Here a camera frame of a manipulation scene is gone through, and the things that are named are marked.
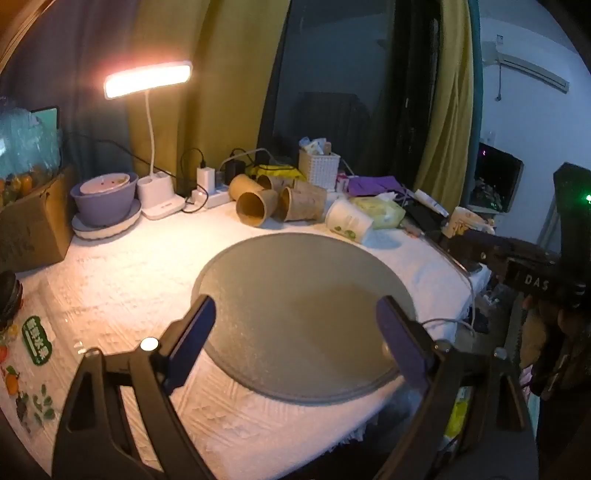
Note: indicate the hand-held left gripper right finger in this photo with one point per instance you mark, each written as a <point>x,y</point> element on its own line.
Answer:
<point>400,344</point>

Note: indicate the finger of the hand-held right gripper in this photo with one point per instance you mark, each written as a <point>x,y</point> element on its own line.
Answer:
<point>475,256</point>
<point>521,251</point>

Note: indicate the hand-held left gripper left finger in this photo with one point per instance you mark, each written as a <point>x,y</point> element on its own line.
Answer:
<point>193,344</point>

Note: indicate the white green paper cup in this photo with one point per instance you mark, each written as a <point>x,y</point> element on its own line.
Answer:
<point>347,220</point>

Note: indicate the brown paper cup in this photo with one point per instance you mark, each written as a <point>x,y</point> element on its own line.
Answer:
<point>277,182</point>
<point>256,207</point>
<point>302,203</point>
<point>244,185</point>

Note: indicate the person's right hand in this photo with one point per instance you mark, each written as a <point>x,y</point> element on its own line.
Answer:
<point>540,337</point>

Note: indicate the white printed mug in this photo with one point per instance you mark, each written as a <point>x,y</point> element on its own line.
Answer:
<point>464,221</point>

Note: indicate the white cream tube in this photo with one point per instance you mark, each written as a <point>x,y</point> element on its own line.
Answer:
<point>431,202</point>

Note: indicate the dark monitor screen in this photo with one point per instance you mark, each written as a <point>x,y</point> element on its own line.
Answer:
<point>496,177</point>

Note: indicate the white textured table cloth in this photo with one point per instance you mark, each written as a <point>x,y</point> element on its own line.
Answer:
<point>124,295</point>

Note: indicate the yellow packet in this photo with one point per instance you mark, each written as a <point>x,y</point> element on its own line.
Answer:
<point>458,413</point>

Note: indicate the round grey mat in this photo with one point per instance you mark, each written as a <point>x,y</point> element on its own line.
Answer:
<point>304,318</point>

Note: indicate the green tissue pack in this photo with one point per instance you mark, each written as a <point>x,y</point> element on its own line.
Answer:
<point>381,211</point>

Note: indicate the purple cloth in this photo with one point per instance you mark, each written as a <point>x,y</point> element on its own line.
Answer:
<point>374,185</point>

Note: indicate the white scalloped plate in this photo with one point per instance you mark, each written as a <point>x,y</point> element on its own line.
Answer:
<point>111,230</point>

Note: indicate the white power strip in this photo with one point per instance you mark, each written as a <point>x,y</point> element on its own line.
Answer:
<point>212,199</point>

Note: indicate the white desk lamp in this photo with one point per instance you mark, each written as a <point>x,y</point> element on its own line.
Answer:
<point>157,198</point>

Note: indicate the yellow curtain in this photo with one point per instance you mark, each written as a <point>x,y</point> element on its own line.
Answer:
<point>450,106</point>
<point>217,106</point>

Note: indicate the fruit print plastic bag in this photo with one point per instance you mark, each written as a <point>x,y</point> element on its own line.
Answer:
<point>32,369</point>

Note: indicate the purple bowl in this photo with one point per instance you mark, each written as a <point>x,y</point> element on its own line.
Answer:
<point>104,207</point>

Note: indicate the white plug charger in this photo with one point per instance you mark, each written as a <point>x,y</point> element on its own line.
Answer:
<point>206,179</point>

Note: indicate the black plug charger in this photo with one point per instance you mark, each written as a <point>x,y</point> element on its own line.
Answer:
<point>235,171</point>

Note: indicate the white woven basket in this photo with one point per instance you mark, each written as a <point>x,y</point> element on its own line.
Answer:
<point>319,168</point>

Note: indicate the pink and white bowl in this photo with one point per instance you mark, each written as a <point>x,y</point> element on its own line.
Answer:
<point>104,185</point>

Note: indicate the white air conditioner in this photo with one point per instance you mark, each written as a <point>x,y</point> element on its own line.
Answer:
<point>526,67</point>

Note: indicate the dark round jar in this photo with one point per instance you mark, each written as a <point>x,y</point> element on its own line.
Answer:
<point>9,300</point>

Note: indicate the yellow plastic bag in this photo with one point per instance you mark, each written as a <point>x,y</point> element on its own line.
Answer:
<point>277,171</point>

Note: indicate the cardboard box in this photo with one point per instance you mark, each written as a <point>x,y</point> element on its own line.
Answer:
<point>32,230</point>

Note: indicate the clear bag of oranges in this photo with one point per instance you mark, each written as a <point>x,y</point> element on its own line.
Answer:
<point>25,152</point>

